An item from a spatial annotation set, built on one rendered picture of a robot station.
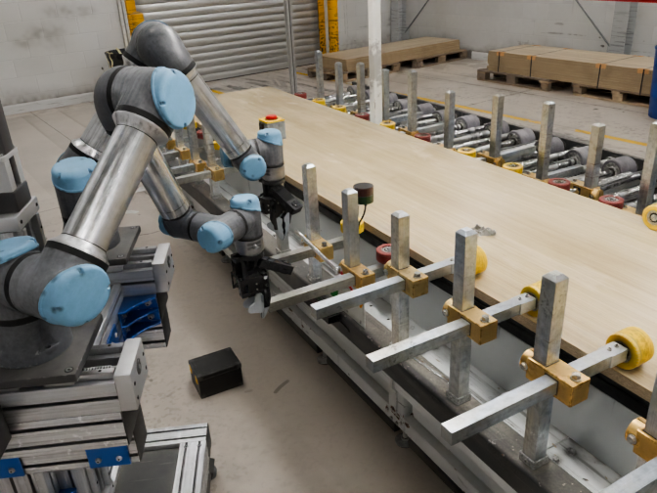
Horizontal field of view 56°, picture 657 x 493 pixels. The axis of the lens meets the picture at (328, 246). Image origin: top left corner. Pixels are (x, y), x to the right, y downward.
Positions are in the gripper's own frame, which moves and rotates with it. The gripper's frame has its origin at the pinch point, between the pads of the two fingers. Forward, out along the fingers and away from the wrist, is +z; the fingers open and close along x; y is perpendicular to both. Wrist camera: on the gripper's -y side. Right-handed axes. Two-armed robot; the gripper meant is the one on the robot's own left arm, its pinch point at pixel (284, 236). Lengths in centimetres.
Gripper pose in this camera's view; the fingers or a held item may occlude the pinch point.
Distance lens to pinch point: 204.8
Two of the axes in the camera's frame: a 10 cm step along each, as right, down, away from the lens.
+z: 0.5, 9.0, 4.3
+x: -6.3, 3.6, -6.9
